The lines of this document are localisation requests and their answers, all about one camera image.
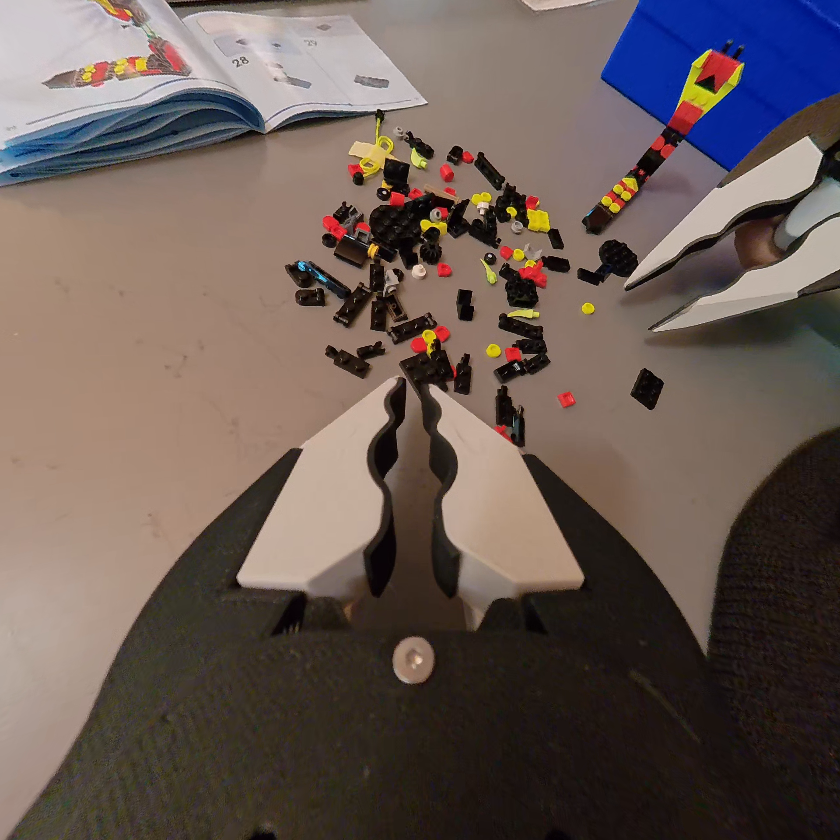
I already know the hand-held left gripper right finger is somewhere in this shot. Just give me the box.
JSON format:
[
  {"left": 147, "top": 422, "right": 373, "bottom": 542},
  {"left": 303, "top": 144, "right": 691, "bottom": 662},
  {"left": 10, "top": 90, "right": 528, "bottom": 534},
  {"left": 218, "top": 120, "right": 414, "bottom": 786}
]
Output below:
[{"left": 420, "top": 384, "right": 586, "bottom": 631}]

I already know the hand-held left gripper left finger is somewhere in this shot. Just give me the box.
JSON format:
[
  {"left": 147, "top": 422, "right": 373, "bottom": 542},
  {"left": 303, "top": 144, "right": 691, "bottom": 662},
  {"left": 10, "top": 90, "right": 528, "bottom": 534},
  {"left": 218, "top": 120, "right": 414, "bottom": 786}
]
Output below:
[{"left": 236, "top": 376, "right": 409, "bottom": 616}]

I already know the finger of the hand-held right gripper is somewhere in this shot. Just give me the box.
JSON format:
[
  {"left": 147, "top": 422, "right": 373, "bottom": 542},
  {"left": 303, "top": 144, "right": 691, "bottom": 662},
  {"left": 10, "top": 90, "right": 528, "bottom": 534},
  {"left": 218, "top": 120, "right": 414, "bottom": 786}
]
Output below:
[
  {"left": 622, "top": 134, "right": 828, "bottom": 291},
  {"left": 648, "top": 210, "right": 840, "bottom": 333}
]

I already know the lego snake model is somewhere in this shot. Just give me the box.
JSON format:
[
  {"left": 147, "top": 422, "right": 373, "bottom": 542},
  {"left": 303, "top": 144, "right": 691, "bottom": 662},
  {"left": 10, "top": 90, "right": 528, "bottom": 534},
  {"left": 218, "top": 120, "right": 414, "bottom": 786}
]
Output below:
[{"left": 583, "top": 41, "right": 747, "bottom": 235}]

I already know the pile of lego pieces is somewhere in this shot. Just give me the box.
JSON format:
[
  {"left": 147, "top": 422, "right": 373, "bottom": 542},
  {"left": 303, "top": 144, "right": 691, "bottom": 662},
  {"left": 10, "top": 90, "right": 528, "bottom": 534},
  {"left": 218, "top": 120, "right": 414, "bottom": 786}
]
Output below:
[{"left": 284, "top": 108, "right": 665, "bottom": 450}]

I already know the round dark lego plate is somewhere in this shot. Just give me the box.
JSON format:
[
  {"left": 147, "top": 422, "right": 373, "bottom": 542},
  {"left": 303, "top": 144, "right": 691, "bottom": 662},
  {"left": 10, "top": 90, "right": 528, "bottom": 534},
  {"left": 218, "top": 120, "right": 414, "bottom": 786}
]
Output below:
[{"left": 597, "top": 239, "right": 639, "bottom": 278}]

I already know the lego instruction booklet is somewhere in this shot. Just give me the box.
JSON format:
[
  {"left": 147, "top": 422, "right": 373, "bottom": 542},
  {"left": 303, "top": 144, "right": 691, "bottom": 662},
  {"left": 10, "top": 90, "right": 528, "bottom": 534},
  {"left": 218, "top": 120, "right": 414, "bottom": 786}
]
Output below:
[{"left": 0, "top": 0, "right": 427, "bottom": 188}]

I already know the blue plastic bin with tag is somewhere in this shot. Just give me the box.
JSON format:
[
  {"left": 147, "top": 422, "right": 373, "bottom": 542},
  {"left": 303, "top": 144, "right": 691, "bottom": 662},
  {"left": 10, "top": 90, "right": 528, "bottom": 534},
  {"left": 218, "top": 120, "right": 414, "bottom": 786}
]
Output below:
[{"left": 600, "top": 0, "right": 840, "bottom": 173}]

